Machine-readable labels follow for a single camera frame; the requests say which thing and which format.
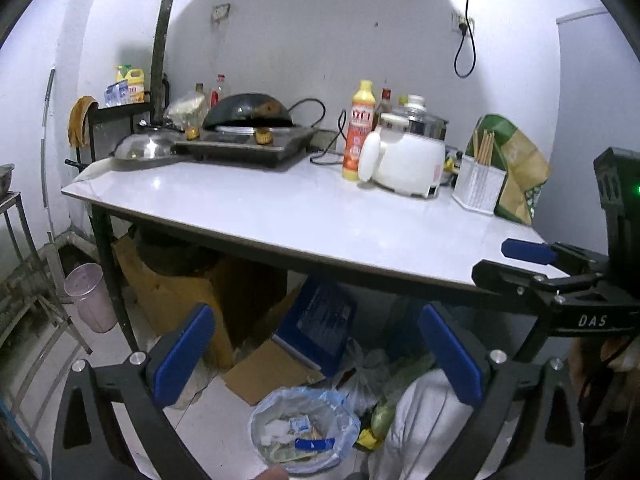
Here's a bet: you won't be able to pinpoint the bundle of wooden chopsticks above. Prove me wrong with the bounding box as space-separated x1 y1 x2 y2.
471 128 497 167

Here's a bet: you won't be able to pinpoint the yellow rubber gloves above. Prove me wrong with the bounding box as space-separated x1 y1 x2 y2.
66 94 102 149

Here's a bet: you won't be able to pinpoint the black wok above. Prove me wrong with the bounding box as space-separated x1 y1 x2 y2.
200 90 297 131

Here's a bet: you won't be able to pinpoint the green and tan woven bag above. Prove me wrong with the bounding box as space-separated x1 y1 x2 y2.
464 113 554 227

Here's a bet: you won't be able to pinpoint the open white rice cooker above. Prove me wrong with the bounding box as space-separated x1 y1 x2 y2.
356 111 448 201

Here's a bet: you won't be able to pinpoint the tied white plastic bag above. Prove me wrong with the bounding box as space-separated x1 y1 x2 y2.
339 339 397 412

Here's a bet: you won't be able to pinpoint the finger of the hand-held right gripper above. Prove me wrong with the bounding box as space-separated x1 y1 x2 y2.
471 258 607 314
501 239 613 281

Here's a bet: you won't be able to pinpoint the black cooker power cable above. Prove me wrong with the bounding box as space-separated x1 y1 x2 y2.
286 96 352 167

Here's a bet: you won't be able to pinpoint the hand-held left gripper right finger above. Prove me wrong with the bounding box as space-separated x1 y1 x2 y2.
419 301 586 480

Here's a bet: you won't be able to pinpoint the white crumpled paper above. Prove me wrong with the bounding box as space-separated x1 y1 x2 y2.
259 418 294 447

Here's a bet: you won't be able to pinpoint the black rack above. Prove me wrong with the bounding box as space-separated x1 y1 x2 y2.
86 99 157 162

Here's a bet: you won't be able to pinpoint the large brown cardboard box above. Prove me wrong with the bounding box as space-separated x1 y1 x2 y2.
111 236 237 372

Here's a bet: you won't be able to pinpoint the clear plastic bag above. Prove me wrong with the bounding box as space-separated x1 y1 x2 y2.
163 90 211 134

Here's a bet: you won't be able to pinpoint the person's right leg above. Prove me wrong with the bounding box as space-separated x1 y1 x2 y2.
366 369 502 480

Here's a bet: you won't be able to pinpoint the blue and white packet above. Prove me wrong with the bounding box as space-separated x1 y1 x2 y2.
103 79 133 108

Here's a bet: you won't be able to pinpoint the blue wrapper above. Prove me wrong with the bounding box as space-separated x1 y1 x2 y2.
294 436 337 454

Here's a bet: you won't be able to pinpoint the yellow bottle with red label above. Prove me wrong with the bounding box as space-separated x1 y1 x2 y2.
340 78 378 183

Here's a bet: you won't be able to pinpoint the white chopstick holder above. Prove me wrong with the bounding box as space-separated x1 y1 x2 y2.
451 153 509 217

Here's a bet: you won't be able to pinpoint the dark sauce bottle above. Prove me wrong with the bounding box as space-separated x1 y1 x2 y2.
371 86 394 129

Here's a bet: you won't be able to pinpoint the thin metal wall pipe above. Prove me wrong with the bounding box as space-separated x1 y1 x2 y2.
39 64 58 242

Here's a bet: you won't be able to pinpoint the white table with black frame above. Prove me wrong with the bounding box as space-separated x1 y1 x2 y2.
59 151 574 362

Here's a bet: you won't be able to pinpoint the blue printed box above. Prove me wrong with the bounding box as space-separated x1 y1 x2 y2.
274 279 359 379

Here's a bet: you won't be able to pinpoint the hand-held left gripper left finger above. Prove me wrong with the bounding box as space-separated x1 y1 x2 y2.
52 302 217 480

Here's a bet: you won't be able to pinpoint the person's right hand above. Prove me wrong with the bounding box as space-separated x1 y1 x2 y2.
570 335 640 411

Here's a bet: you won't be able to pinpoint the pink plastic bin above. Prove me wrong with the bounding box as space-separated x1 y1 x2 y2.
63 261 119 334

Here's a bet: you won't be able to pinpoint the green vegetables in plastic bag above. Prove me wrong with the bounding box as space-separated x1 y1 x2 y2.
369 354 437 439

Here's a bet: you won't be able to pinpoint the yellow packet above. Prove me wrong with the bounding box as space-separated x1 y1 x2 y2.
355 426 383 453

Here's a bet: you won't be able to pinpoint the metal stand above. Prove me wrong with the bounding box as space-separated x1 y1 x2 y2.
0 191 94 362

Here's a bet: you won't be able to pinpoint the bin with blue plastic liner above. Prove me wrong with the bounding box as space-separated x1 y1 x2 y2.
249 385 363 477

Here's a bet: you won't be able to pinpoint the black induction cooker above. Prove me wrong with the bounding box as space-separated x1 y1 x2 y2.
171 124 319 172

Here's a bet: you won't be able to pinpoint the flat brown cardboard piece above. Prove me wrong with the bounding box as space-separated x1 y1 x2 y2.
221 284 327 407

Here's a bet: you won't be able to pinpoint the dark round pot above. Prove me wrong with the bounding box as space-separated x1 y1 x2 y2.
129 224 222 279

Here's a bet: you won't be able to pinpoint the dark vertical duct pipe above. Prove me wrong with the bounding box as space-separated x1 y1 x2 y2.
149 0 187 127

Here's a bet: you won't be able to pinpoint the yellow detergent jug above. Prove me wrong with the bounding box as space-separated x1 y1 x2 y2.
113 63 148 104

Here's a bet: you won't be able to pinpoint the wall socket with plug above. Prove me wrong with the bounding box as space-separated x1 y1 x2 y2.
451 6 477 37

